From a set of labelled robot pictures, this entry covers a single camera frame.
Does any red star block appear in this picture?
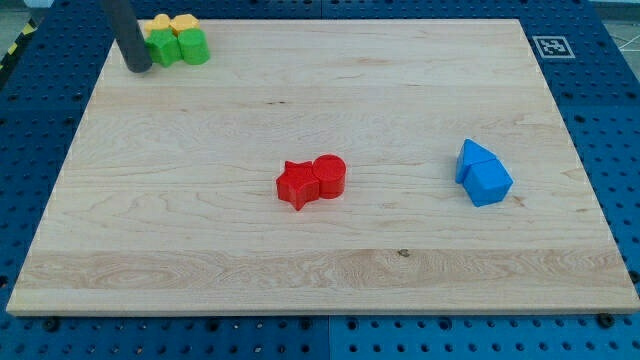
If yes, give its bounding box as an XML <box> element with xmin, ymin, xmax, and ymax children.
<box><xmin>276</xmin><ymin>161</ymin><xmax>320</xmax><ymax>211</ymax></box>

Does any red cylinder block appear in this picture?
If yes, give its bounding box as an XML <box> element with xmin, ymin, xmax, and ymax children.
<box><xmin>312</xmin><ymin>154</ymin><xmax>347</xmax><ymax>199</ymax></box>

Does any wooden board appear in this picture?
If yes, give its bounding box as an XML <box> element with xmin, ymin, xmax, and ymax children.
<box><xmin>7</xmin><ymin>19</ymin><xmax>639</xmax><ymax>316</ymax></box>

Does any blue triangle block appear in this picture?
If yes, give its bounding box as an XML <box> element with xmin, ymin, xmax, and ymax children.
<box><xmin>455</xmin><ymin>139</ymin><xmax>497</xmax><ymax>184</ymax></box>

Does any blue cube block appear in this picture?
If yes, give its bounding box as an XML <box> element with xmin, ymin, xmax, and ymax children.
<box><xmin>463</xmin><ymin>159</ymin><xmax>513</xmax><ymax>207</ymax></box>

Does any green cylinder block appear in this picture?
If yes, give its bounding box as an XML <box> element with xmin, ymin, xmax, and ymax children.
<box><xmin>178</xmin><ymin>28</ymin><xmax>210</xmax><ymax>65</ymax></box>

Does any green pentagon block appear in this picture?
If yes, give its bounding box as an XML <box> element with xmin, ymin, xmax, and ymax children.
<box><xmin>145</xmin><ymin>29</ymin><xmax>182</xmax><ymax>67</ymax></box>

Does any yellow hexagon block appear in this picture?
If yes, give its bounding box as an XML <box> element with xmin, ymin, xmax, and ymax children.
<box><xmin>169</xmin><ymin>13</ymin><xmax>200</xmax><ymax>36</ymax></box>

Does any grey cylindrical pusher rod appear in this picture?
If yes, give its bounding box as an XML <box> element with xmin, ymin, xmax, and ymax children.
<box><xmin>100</xmin><ymin>0</ymin><xmax>152</xmax><ymax>73</ymax></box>

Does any yellow heart block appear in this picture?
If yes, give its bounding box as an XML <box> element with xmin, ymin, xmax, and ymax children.
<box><xmin>143</xmin><ymin>13</ymin><xmax>171</xmax><ymax>35</ymax></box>

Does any white fiducial marker tag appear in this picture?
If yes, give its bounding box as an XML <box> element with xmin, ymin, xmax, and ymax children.
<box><xmin>532</xmin><ymin>35</ymin><xmax>575</xmax><ymax>59</ymax></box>

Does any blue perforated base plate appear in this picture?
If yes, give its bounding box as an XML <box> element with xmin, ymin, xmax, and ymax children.
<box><xmin>1</xmin><ymin>1</ymin><xmax>639</xmax><ymax>359</ymax></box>

